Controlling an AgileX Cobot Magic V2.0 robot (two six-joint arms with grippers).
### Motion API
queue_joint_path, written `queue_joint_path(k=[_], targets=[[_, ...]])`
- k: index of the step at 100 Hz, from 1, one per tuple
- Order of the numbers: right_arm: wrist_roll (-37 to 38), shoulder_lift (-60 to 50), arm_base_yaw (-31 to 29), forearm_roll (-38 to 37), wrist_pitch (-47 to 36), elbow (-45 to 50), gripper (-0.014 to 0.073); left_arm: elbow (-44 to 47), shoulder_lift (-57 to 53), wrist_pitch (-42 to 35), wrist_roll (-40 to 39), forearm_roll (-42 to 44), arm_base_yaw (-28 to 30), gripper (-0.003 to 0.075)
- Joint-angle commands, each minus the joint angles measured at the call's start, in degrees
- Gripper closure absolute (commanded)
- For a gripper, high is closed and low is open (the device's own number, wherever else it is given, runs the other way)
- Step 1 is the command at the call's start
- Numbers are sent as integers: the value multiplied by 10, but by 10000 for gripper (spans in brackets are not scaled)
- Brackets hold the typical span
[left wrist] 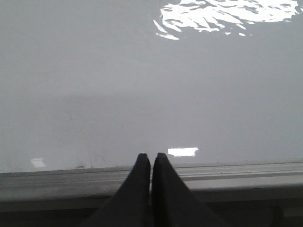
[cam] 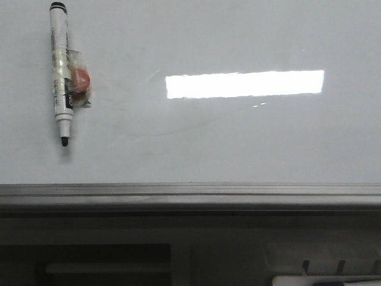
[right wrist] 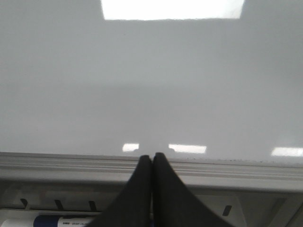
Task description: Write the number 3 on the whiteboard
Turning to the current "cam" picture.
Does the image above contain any red magnet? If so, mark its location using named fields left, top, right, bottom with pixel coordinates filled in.
left=65, top=50, right=91, bottom=109

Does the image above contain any white black whiteboard marker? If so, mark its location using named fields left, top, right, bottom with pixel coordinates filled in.
left=49, top=2, right=74, bottom=147

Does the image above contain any white whiteboard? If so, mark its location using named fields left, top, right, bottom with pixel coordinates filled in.
left=1, top=1, right=380, bottom=184

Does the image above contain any white eraser tray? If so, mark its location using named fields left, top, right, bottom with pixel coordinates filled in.
left=264, top=243, right=380, bottom=285

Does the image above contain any grey aluminium whiteboard frame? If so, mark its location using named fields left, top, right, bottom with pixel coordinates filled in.
left=1, top=182, right=380, bottom=215

